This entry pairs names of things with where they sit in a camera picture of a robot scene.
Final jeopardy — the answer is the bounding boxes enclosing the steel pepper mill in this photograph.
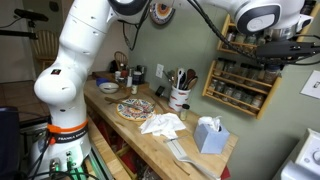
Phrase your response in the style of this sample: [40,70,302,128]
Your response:
[126,68,134,88]

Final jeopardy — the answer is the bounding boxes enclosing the white lid spice container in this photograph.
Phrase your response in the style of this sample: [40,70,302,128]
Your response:
[132,70,143,86]

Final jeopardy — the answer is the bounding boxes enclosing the blue plastic bowl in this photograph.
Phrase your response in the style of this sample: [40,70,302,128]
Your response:
[95,77,111,88]

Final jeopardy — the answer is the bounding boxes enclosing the dark blue padded object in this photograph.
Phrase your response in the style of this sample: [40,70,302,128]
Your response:
[0,105,21,180]

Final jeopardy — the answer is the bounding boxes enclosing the decorative wall plate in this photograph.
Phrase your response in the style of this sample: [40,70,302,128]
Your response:
[149,2,177,27]

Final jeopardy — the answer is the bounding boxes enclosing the wooden chair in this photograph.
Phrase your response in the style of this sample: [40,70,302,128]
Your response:
[30,29,64,69]

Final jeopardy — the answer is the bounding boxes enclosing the large wooden spice rack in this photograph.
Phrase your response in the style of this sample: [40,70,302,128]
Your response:
[201,59,283,120]

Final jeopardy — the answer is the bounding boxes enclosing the spice jar green organic label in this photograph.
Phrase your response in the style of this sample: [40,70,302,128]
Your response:
[238,63,253,81]

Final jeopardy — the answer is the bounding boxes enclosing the metal ladle wooden handle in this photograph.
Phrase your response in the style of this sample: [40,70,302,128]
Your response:
[104,96,145,113]

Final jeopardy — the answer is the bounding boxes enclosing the white tissue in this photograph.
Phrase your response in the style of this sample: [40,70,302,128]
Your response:
[198,115,223,132]

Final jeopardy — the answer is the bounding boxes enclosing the black camera on stand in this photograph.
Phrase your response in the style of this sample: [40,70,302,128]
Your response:
[0,8,50,40]

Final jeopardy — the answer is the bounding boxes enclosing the white ceramic bowl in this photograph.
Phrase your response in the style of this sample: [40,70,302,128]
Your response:
[98,82,120,95]

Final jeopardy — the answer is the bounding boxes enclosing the black kitchen timer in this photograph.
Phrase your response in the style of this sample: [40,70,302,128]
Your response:
[155,85,166,98]

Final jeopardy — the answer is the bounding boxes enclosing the small wooden spice rack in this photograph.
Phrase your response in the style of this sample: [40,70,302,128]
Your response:
[216,2,319,65]

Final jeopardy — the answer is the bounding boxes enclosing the blue lid paprika spice jar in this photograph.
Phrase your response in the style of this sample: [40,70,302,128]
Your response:
[264,64,282,84]

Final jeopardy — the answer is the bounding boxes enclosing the light blue tissue box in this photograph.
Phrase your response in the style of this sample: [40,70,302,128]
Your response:
[193,123,231,155]

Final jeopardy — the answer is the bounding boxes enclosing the white slotted spoon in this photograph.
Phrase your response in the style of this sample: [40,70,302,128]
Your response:
[175,67,186,90]

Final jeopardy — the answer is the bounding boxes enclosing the white stove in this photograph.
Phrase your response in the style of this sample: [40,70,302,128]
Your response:
[271,128,320,180]

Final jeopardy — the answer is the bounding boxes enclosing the crumpled white cloth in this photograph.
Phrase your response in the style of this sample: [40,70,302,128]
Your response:
[139,112,187,140]

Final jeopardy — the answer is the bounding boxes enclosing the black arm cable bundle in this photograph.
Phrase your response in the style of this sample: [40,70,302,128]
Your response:
[118,0,320,67]

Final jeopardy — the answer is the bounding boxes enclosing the small shaker jar black lid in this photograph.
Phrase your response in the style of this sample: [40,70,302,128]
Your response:
[179,103,191,122]

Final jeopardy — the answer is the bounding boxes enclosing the colourful patterned plate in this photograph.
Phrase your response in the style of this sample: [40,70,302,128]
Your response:
[116,98,157,122]

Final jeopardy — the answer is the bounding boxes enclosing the silver metal utensil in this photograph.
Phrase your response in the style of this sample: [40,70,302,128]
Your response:
[162,69,177,86]

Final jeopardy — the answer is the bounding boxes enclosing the white red utensil crock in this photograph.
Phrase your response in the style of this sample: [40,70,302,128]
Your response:
[168,84,192,113]

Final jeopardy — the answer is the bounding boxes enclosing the white plastic spatula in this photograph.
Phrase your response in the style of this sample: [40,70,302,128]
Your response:
[166,139,221,180]

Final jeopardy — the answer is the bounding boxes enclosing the white wall outlet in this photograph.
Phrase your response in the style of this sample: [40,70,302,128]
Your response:
[155,63,165,79]

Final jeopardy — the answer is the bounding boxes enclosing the black base cables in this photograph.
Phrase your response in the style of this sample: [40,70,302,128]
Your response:
[26,133,98,180]

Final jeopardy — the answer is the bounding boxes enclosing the brown wooden spoon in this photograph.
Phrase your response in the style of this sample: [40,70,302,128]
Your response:
[185,68,199,90]

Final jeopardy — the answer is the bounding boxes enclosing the glass spice jar black lid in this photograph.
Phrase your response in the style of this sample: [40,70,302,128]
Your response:
[233,88,245,103]
[214,58,227,76]
[234,31,248,48]
[224,84,236,99]
[209,78,219,93]
[249,65,265,84]
[246,31,260,47]
[242,92,254,106]
[251,94,265,109]
[224,60,237,78]
[222,31,235,50]
[215,81,227,96]

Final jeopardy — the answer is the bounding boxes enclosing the white light switch plate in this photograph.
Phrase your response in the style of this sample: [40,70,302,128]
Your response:
[299,71,320,100]

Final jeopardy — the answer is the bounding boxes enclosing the light wooden spatula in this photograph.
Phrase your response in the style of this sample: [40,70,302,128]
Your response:
[172,68,180,88]

